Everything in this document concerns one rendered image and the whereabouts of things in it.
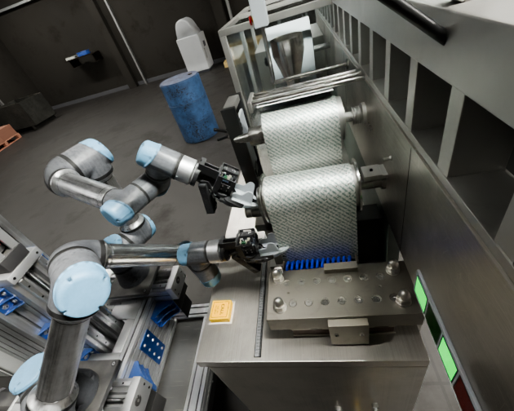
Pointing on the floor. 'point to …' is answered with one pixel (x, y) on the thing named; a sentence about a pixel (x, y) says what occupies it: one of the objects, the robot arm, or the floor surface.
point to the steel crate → (25, 112)
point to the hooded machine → (193, 46)
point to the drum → (190, 106)
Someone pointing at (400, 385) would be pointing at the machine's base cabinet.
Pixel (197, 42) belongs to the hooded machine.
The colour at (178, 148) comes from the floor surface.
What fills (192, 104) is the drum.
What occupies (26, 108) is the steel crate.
